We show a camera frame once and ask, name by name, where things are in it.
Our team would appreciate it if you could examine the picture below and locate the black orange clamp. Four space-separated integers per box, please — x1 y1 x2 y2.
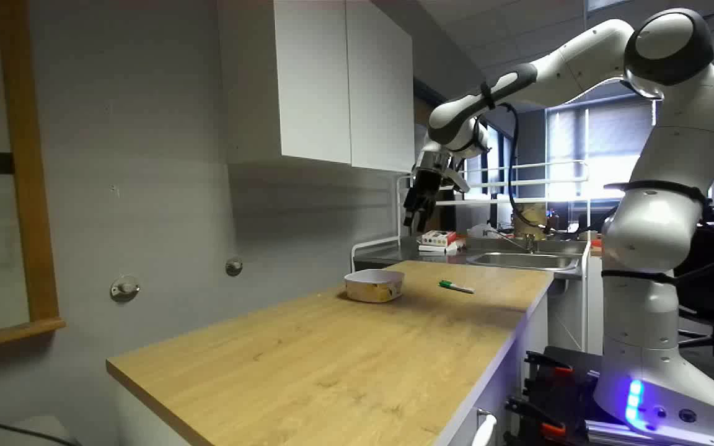
503 397 592 446
523 351 600 394

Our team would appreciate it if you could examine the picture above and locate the brown paper bag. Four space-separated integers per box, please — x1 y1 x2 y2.
514 202 551 244

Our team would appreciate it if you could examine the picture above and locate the white wall cabinet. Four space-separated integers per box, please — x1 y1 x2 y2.
215 0 417 175

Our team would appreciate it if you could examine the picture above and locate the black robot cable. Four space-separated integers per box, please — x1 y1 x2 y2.
479 78 576 242

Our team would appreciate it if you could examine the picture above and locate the stainless steel sink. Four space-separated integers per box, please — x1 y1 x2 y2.
461 244 586 277

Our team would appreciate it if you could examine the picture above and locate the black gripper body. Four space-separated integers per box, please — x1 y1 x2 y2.
409 151 471 211

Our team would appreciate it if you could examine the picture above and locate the white base cabinet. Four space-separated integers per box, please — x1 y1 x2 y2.
433 288 561 446

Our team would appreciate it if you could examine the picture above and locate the white metal rail frame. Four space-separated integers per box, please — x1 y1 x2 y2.
395 158 626 251

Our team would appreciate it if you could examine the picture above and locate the red white box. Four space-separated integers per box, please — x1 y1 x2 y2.
417 228 466 256

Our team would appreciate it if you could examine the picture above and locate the white drawer handle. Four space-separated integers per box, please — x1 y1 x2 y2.
468 409 502 446

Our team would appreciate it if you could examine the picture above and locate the wooden framed whiteboard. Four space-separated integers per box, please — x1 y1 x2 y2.
0 0 68 360

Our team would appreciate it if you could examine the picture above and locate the window with blinds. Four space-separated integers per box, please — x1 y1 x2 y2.
544 92 659 206

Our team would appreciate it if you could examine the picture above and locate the small round bowl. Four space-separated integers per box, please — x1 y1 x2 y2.
343 267 407 305

